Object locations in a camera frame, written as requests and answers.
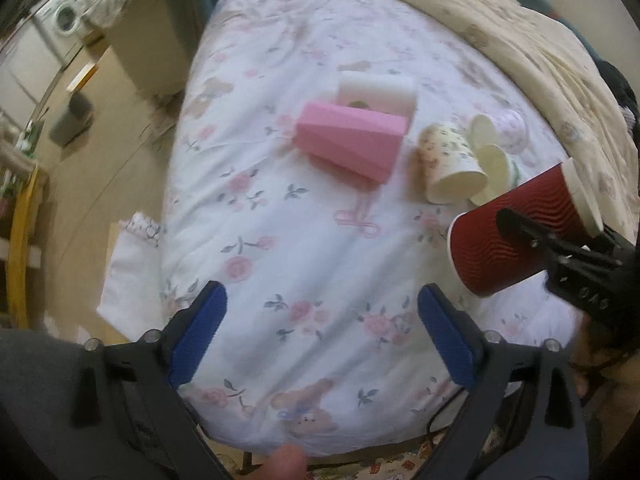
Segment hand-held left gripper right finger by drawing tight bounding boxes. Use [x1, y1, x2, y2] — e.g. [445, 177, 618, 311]
[417, 283, 591, 480]

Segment floral print paper cup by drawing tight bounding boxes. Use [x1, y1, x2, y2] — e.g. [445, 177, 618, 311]
[417, 122, 489, 205]

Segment pink foam block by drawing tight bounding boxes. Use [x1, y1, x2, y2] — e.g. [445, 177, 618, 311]
[294, 101, 407, 185]

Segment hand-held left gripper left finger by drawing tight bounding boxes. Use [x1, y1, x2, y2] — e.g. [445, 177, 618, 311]
[70, 280, 236, 480]

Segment yellow wooden frame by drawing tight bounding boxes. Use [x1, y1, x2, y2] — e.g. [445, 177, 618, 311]
[7, 164, 52, 331]

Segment dark cloth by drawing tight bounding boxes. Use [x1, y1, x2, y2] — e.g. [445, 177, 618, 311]
[597, 60, 640, 146]

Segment red ribbed paper cup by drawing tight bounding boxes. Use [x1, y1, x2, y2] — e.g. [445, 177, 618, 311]
[447, 158, 606, 299]

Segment black cable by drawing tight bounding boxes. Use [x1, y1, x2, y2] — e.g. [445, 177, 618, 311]
[424, 387, 467, 448]

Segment cream quilt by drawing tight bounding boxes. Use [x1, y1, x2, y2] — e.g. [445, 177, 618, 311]
[320, 0, 638, 241]

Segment green print paper cup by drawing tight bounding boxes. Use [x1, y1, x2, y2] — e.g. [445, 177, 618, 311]
[469, 144, 525, 206]

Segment white washing machine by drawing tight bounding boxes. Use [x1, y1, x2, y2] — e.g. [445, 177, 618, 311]
[30, 0, 93, 41]

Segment white paper bag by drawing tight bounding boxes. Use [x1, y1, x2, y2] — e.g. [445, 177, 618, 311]
[96, 211, 167, 337]

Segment pink print paper cup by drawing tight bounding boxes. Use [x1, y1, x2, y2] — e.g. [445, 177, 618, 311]
[470, 109, 530, 156]

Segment person's left hand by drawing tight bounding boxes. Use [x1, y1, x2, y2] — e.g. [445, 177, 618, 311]
[249, 446, 309, 480]

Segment grey trash bin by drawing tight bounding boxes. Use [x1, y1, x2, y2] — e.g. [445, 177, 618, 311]
[49, 91, 96, 147]

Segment white foam block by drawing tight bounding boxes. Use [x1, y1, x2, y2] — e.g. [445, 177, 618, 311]
[336, 71, 417, 122]

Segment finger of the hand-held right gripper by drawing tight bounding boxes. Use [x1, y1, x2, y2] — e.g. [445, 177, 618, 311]
[496, 208, 623, 272]

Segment floral bear print bedsheet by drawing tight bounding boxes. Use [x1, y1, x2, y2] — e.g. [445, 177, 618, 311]
[159, 0, 583, 456]

